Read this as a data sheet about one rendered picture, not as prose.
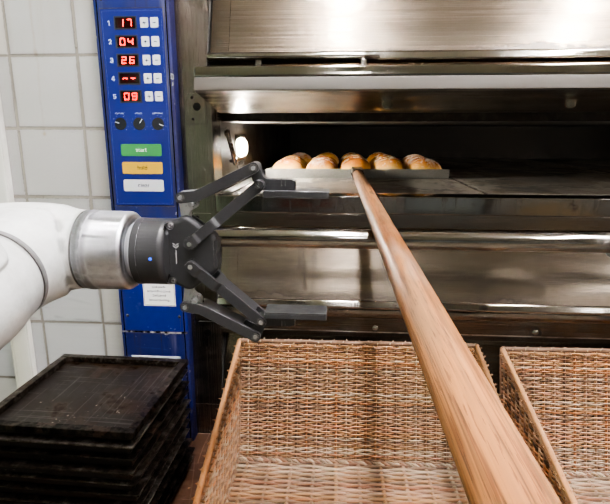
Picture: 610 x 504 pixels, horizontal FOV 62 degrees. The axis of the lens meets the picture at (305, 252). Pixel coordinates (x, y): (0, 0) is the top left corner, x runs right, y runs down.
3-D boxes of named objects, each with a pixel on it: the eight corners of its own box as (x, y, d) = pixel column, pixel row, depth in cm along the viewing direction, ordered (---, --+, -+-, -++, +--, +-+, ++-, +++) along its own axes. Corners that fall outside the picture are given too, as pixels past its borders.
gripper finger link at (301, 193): (266, 194, 57) (266, 187, 57) (329, 195, 57) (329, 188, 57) (263, 197, 54) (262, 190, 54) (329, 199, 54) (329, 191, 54)
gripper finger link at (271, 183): (250, 188, 56) (250, 161, 56) (296, 189, 56) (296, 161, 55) (248, 190, 55) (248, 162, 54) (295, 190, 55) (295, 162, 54)
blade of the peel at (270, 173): (449, 178, 152) (449, 169, 152) (265, 177, 155) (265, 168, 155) (427, 169, 187) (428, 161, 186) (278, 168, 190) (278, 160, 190)
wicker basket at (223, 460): (238, 440, 126) (235, 334, 119) (471, 447, 123) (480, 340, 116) (181, 626, 78) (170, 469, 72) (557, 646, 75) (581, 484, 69)
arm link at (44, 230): (114, 272, 65) (63, 326, 53) (-4, 269, 66) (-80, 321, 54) (101, 190, 61) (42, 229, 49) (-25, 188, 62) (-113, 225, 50)
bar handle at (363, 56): (206, 82, 98) (208, 84, 100) (379, 81, 96) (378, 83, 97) (206, 51, 98) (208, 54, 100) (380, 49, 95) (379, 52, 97)
